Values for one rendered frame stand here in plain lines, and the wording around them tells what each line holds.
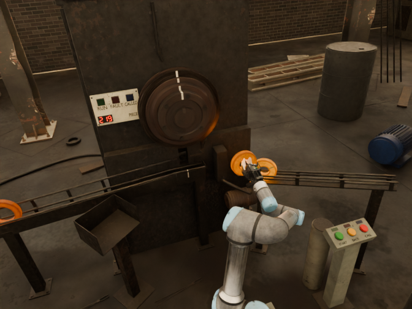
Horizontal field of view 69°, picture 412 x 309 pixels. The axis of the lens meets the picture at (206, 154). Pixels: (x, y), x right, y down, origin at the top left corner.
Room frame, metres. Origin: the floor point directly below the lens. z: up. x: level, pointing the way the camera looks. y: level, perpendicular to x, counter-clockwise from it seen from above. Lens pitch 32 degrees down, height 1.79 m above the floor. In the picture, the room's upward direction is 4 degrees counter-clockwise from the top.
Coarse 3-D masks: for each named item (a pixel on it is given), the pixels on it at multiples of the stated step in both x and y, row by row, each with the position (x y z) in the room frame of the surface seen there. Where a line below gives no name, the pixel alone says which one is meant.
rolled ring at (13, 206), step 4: (0, 200) 1.34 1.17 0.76; (4, 200) 1.34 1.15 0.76; (8, 200) 1.35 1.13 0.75; (0, 204) 1.32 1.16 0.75; (4, 204) 1.32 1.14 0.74; (8, 204) 1.33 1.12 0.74; (12, 204) 1.34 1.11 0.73; (16, 204) 1.36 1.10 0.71; (12, 208) 1.33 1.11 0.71; (16, 208) 1.33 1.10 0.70; (20, 208) 1.36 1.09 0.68; (16, 212) 1.33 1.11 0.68; (20, 212) 1.34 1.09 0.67; (16, 216) 1.33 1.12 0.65; (20, 216) 1.34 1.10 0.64; (0, 220) 1.33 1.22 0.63; (4, 220) 1.34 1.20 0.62; (8, 220) 1.34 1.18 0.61
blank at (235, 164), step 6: (246, 150) 1.47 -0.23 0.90; (234, 156) 1.44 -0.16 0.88; (240, 156) 1.43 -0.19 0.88; (246, 156) 1.44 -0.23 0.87; (252, 156) 1.45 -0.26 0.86; (234, 162) 1.42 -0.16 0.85; (252, 162) 1.45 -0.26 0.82; (234, 168) 1.42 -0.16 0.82; (240, 168) 1.43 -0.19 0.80; (240, 174) 1.43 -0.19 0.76
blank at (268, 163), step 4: (260, 160) 1.54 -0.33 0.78; (264, 160) 1.53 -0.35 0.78; (268, 160) 1.53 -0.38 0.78; (260, 164) 1.53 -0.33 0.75; (264, 164) 1.52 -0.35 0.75; (268, 164) 1.52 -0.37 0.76; (272, 164) 1.51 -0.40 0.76; (268, 168) 1.52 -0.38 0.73; (272, 168) 1.51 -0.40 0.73; (276, 168) 1.51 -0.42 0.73; (264, 172) 1.55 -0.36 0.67; (268, 172) 1.53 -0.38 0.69; (272, 172) 1.51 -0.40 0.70; (276, 172) 1.50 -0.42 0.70; (264, 180) 1.52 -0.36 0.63; (268, 180) 1.52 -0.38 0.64
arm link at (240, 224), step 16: (240, 208) 0.94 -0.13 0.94; (224, 224) 0.90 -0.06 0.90; (240, 224) 0.87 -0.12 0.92; (256, 224) 0.85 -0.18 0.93; (240, 240) 0.85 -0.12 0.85; (240, 256) 0.84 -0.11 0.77; (240, 272) 0.82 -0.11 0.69; (224, 288) 0.81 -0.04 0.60; (240, 288) 0.80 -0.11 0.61; (224, 304) 0.77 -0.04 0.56; (240, 304) 0.77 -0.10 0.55
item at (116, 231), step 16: (96, 208) 1.28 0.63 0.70; (112, 208) 1.35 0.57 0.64; (128, 208) 1.30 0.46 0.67; (80, 224) 1.20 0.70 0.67; (96, 224) 1.26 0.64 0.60; (112, 224) 1.26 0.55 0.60; (128, 224) 1.24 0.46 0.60; (96, 240) 1.05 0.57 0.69; (112, 240) 1.14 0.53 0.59; (128, 256) 1.23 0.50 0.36; (128, 272) 1.20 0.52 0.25; (128, 288) 1.21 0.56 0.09; (144, 288) 1.26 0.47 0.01; (128, 304) 1.15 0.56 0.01
